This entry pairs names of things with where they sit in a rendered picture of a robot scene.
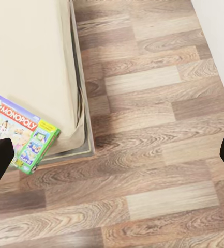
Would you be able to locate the board game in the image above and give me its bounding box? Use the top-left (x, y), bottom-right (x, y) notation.
top-left (0, 95), bottom-right (61, 174)

